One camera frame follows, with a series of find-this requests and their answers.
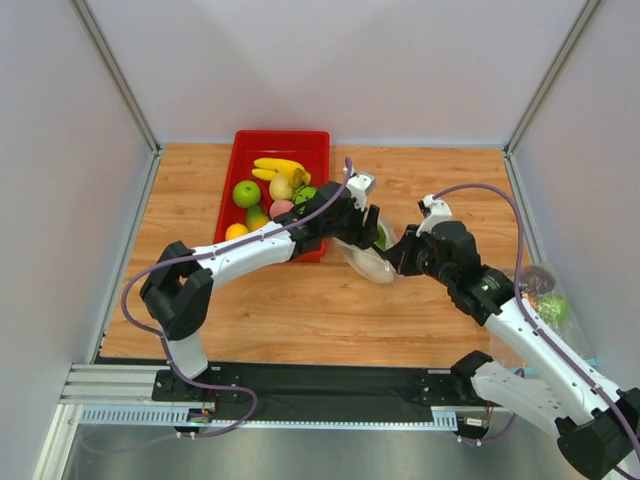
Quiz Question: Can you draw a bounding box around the right aluminium frame post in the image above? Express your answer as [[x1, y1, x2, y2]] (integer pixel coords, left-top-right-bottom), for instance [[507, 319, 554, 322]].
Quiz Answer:
[[502, 0, 605, 158]]

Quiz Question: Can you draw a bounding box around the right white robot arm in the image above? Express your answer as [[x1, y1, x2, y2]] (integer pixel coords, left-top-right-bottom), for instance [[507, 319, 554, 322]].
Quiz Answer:
[[384, 221, 639, 479]]

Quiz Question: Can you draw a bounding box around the red plastic bin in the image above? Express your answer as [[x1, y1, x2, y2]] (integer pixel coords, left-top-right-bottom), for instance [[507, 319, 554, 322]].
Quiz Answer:
[[213, 130, 330, 243]]

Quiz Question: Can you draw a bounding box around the yellow pear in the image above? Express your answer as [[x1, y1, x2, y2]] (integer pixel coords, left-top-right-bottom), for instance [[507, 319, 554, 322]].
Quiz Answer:
[[269, 173, 294, 201]]

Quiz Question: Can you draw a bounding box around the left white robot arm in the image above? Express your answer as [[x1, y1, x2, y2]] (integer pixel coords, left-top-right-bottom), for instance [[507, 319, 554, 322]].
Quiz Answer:
[[140, 174, 379, 380]]

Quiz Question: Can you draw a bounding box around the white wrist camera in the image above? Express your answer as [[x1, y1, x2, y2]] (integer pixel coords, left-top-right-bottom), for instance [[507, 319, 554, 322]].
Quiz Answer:
[[417, 194, 452, 235], [346, 172, 376, 211]]

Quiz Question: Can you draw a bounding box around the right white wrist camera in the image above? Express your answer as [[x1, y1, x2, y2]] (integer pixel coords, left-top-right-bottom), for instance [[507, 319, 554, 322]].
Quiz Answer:
[[417, 194, 452, 235]]

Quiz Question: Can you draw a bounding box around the clear bag of spare food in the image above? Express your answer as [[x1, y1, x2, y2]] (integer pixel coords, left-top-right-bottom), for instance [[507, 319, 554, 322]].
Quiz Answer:
[[489, 263, 598, 373]]

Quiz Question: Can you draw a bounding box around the white slotted cable duct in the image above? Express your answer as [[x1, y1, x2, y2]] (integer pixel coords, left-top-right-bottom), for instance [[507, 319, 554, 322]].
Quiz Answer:
[[79, 405, 489, 432]]

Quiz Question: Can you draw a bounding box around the aluminium front rail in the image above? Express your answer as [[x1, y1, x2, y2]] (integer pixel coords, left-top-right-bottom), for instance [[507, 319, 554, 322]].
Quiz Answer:
[[59, 364, 169, 405]]

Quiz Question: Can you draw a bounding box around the small green watermelon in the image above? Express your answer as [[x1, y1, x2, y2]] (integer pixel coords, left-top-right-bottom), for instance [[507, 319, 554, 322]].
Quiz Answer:
[[291, 185, 317, 205]]

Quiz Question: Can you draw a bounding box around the green leafy vegetable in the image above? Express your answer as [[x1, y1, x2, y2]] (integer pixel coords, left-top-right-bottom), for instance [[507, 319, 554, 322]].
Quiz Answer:
[[374, 220, 397, 251]]

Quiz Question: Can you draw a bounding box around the green orange mango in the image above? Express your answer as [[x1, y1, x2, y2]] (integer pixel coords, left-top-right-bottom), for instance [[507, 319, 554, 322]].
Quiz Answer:
[[245, 204, 270, 232]]

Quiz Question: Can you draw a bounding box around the aluminium frame post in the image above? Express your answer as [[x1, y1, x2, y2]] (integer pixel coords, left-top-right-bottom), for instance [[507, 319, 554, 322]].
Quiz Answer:
[[69, 0, 161, 154], [502, 0, 605, 158]]

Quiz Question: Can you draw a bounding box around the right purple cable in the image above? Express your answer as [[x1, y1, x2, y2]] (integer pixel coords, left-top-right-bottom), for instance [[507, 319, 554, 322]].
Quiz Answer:
[[432, 183, 640, 480]]

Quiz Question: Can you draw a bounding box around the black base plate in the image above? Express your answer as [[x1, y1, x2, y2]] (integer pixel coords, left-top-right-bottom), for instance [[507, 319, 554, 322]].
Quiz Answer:
[[149, 357, 501, 424]]

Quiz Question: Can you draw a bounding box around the yellow banana bunch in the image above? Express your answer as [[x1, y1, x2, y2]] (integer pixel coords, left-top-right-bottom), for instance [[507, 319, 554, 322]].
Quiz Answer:
[[251, 157, 311, 188]]

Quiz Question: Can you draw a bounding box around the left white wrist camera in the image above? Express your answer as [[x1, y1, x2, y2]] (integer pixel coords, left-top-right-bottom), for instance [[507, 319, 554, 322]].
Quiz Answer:
[[346, 172, 376, 211]]

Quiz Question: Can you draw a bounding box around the pink peach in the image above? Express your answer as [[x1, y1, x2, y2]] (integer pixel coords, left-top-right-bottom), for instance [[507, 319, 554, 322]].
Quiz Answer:
[[269, 200, 294, 219]]

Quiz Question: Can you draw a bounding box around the white radish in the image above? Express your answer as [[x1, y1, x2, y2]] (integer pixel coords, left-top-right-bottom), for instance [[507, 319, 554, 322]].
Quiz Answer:
[[351, 249, 395, 284]]

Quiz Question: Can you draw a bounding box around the green apple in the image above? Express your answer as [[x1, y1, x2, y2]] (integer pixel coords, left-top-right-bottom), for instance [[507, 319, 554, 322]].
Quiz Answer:
[[232, 180, 262, 209]]

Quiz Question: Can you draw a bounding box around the polka dot zip bag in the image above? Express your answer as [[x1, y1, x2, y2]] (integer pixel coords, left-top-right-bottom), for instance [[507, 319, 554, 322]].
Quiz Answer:
[[334, 219, 398, 284]]

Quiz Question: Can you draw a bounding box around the left aluminium frame post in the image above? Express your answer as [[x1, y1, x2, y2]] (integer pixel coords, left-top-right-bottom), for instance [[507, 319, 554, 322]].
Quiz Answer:
[[69, 0, 161, 154]]

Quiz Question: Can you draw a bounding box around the yellow lemon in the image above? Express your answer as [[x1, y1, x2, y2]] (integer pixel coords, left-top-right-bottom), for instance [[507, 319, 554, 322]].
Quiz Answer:
[[224, 223, 249, 241]]

